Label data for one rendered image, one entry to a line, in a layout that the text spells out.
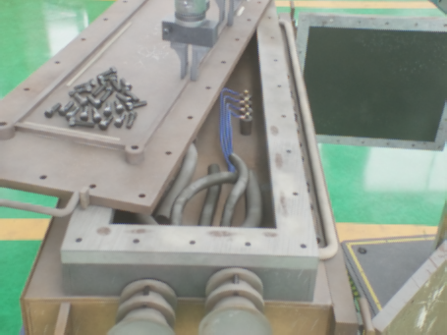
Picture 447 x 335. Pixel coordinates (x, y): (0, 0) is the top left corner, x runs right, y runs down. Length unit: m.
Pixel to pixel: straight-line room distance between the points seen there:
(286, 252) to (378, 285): 1.49
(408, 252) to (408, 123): 0.53
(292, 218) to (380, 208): 2.31
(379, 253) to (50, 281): 1.74
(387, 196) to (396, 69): 1.18
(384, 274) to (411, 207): 0.97
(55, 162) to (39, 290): 0.25
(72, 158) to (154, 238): 0.28
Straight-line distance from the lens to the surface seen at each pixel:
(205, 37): 1.56
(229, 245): 1.16
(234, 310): 1.12
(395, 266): 2.73
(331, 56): 2.54
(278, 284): 1.20
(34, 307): 1.28
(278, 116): 1.54
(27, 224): 3.37
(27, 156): 1.37
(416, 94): 2.67
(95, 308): 1.26
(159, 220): 1.35
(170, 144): 1.38
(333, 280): 1.29
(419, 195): 3.70
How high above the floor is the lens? 2.12
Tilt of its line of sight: 33 degrees down
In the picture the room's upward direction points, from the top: 3 degrees clockwise
